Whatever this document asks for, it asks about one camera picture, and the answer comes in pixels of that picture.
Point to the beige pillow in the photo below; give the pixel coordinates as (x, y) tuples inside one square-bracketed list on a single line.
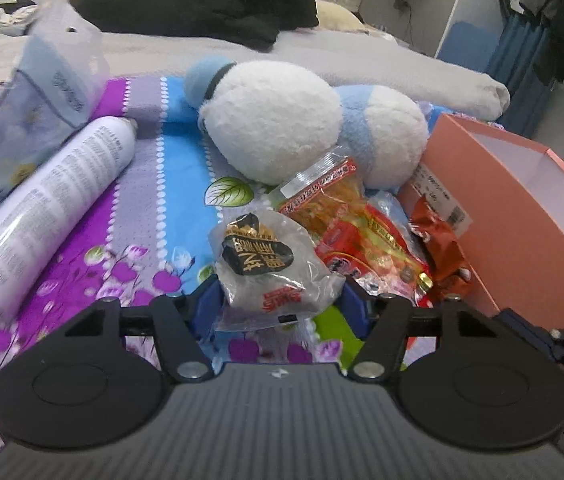
[(332, 16)]

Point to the pink cardboard storage box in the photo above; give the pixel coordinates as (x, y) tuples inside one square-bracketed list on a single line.
[(504, 195)]

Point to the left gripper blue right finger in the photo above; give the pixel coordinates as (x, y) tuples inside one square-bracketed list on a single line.
[(381, 323)]

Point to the dark red foil snack packet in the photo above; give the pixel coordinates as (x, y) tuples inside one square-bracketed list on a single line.
[(450, 271)]

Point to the black clothing pile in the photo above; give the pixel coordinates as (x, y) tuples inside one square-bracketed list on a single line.
[(253, 23)]

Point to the translucent blue zip bag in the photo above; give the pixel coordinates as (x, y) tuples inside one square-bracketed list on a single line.
[(52, 92)]

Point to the white spray can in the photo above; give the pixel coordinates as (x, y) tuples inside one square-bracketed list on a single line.
[(38, 215)]

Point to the floral purple bed sheet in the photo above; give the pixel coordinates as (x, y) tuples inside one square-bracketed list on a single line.
[(147, 234)]

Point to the grey duvet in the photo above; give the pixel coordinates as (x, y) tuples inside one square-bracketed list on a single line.
[(337, 57)]

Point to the blue white plush toy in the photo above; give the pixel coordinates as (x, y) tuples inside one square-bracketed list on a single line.
[(271, 120)]

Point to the grey clear snack pouch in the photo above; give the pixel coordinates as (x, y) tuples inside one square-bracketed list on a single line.
[(269, 272)]

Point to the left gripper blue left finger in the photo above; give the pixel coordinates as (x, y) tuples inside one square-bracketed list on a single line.
[(179, 325)]

